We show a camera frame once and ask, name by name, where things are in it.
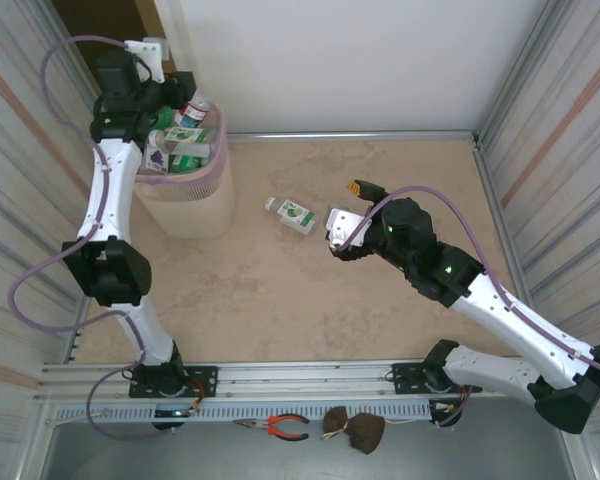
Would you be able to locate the purple grape label bottle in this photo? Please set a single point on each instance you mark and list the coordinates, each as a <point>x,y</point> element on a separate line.
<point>155,159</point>

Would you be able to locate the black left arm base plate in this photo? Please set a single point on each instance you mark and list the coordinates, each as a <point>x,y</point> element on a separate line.
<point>205,380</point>

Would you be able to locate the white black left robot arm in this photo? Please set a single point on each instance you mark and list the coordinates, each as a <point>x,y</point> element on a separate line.
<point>107,190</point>

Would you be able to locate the brown cloth bag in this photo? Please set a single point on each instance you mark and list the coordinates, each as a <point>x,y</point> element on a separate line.
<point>365,432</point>

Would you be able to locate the pink plastic waste bin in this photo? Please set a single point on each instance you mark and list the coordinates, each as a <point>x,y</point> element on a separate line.
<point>200,210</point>

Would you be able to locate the red cap clear bottle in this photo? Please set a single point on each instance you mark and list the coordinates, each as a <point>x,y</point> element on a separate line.
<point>194,116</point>

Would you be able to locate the aluminium mounting rail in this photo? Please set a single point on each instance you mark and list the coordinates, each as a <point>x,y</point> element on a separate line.
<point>300,375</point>

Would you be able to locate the aluminium frame bar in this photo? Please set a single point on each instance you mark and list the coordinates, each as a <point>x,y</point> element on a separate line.
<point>380,136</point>

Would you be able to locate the lime label clear bottle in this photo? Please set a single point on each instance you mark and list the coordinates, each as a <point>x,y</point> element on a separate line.
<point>182,135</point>
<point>292,214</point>

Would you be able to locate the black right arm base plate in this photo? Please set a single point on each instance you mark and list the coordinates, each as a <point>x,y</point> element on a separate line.
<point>405,377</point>

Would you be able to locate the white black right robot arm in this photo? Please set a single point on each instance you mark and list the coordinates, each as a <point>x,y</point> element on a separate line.
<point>510,315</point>

